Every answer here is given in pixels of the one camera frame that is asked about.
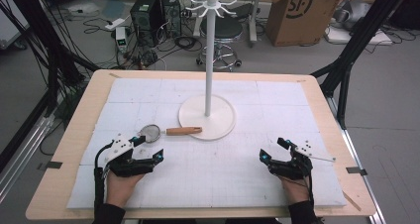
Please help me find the black metal frame stand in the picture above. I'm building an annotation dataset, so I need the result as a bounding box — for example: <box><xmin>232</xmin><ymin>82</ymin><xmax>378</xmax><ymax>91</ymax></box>
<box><xmin>310</xmin><ymin>0</ymin><xmax>414</xmax><ymax>131</ymax></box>
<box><xmin>0</xmin><ymin>0</ymin><xmax>101</xmax><ymax>172</ymax></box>

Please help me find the thin metal rod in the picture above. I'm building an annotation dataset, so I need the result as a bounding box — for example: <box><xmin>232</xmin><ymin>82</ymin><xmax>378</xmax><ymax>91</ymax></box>
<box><xmin>311</xmin><ymin>154</ymin><xmax>337</xmax><ymax>163</ymax></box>

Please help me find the person's left hand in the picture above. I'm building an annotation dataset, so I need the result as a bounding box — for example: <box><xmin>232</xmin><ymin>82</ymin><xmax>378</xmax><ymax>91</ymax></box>
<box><xmin>105</xmin><ymin>171</ymin><xmax>147</xmax><ymax>209</ymax></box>

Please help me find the cardboard box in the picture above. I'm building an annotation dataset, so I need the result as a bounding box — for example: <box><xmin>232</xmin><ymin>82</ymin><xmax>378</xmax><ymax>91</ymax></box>
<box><xmin>264</xmin><ymin>0</ymin><xmax>345</xmax><ymax>48</ymax></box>

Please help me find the black round stool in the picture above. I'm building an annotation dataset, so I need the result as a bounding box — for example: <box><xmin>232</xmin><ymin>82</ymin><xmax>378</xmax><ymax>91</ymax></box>
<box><xmin>195</xmin><ymin>15</ymin><xmax>244</xmax><ymax>72</ymax></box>

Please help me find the person's right hand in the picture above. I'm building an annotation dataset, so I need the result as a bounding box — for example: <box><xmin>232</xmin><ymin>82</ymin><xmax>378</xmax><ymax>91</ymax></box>
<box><xmin>279</xmin><ymin>175</ymin><xmax>312</xmax><ymax>206</ymax></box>

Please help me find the white device with green display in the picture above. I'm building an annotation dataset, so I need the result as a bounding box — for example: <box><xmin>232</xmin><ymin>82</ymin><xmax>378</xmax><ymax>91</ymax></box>
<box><xmin>114</xmin><ymin>26</ymin><xmax>130</xmax><ymax>54</ymax></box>

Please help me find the white foam mat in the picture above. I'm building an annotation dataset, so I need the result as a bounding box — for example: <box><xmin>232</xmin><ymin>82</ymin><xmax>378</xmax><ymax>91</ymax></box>
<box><xmin>65</xmin><ymin>76</ymin><xmax>348</xmax><ymax>210</ymax></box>

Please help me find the white metal stand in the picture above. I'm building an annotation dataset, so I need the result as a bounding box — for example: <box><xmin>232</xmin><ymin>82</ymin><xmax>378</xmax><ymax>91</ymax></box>
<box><xmin>248</xmin><ymin>0</ymin><xmax>265</xmax><ymax>49</ymax></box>

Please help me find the coiled black cable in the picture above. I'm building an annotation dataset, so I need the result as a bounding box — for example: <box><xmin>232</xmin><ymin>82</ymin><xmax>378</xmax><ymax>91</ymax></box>
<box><xmin>173</xmin><ymin>35</ymin><xmax>203</xmax><ymax>53</ymax></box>

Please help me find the white flat board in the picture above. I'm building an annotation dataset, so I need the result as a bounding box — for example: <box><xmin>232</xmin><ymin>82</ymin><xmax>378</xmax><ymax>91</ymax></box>
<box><xmin>324</xmin><ymin>25</ymin><xmax>394</xmax><ymax>47</ymax></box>

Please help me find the white rack stand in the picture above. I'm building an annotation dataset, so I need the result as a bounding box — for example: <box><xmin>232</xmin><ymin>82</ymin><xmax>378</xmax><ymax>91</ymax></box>
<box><xmin>177</xmin><ymin>0</ymin><xmax>238</xmax><ymax>142</ymax></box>

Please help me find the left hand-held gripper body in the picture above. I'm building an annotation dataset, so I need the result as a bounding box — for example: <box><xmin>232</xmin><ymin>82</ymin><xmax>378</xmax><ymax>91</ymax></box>
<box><xmin>103</xmin><ymin>133</ymin><xmax>157</xmax><ymax>178</ymax></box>

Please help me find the thick black cable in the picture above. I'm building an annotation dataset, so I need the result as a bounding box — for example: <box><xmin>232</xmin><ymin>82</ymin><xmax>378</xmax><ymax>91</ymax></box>
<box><xmin>93</xmin><ymin>141</ymin><xmax>115</xmax><ymax>212</ymax></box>

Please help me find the thin wooden strip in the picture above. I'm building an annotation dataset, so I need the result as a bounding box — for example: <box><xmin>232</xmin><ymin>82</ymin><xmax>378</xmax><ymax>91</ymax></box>
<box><xmin>341</xmin><ymin>190</ymin><xmax>363</xmax><ymax>213</ymax></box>

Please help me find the white power strip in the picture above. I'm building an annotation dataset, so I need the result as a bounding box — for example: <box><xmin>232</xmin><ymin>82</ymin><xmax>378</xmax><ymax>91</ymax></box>
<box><xmin>104</xmin><ymin>17</ymin><xmax>127</xmax><ymax>32</ymax></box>

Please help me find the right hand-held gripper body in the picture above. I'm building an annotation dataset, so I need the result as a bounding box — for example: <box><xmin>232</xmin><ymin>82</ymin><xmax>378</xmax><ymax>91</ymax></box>
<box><xmin>268</xmin><ymin>140</ymin><xmax>315</xmax><ymax>181</ymax></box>

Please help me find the mesh strainer with wooden handle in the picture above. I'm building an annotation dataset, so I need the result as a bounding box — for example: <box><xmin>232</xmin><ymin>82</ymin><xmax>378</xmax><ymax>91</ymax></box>
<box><xmin>137</xmin><ymin>123</ymin><xmax>204</xmax><ymax>145</ymax></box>

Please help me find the slim black computer tower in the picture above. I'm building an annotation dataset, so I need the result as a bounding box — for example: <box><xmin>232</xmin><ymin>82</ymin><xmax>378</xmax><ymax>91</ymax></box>
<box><xmin>159</xmin><ymin>0</ymin><xmax>183</xmax><ymax>39</ymax></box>

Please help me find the large black computer tower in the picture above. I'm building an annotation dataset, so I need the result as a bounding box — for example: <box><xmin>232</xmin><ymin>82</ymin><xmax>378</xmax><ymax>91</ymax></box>
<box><xmin>129</xmin><ymin>0</ymin><xmax>166</xmax><ymax>49</ymax></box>

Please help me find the black tape strip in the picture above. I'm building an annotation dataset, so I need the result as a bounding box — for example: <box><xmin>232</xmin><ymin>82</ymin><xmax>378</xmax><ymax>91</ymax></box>
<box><xmin>345</xmin><ymin>166</ymin><xmax>368</xmax><ymax>177</ymax></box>
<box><xmin>37</xmin><ymin>161</ymin><xmax>63</xmax><ymax>171</ymax></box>

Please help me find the aluminium rail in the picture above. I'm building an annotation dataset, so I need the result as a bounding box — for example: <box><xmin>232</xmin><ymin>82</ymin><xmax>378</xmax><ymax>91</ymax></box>
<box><xmin>326</xmin><ymin>96</ymin><xmax>388</xmax><ymax>224</ymax></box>
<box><xmin>0</xmin><ymin>114</ymin><xmax>56</xmax><ymax>202</ymax></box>

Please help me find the grey machine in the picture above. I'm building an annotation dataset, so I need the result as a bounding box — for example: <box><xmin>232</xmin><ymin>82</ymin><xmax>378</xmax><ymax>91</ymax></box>
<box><xmin>332</xmin><ymin>0</ymin><xmax>373</xmax><ymax>32</ymax></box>

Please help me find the thin black cable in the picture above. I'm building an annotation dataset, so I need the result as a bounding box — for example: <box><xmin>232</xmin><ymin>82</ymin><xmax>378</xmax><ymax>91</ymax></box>
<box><xmin>307</xmin><ymin>175</ymin><xmax>316</xmax><ymax>206</ymax></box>

